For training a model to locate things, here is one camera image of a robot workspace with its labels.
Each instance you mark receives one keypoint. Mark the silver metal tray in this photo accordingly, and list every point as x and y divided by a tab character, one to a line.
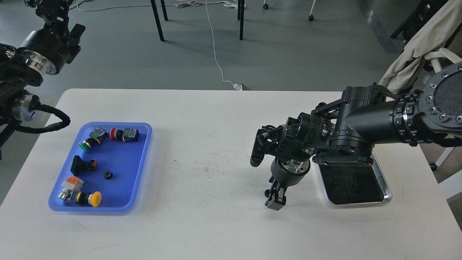
355	186

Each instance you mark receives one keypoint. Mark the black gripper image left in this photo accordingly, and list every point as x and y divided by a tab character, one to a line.
42	50

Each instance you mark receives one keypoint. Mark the black table leg left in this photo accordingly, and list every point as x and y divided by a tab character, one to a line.
157	17

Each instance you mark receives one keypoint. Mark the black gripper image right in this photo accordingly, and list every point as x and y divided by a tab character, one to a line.
283	175

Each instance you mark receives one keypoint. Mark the black push button switch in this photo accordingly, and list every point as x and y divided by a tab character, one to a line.
78	165

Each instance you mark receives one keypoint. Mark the black table leg right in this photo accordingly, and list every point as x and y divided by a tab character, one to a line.
240	17

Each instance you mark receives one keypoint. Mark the white chair with beige cloth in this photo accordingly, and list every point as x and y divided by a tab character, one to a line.
422	47

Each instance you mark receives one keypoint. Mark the yellow push button switch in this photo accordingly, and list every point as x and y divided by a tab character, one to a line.
80	198

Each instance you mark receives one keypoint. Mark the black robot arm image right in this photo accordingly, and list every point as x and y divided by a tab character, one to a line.
340	136

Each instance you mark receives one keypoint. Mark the red push button switch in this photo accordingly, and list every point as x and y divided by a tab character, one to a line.
128	135

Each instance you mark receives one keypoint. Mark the orange grey contact block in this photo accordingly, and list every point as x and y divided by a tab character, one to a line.
73	183

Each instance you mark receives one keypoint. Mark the green push button switch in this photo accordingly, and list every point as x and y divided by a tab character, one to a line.
97	136

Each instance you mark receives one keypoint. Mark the blue plastic tray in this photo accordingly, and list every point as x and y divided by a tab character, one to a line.
124	160

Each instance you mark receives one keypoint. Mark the black table leg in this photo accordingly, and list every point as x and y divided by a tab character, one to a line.
157	17
240	17

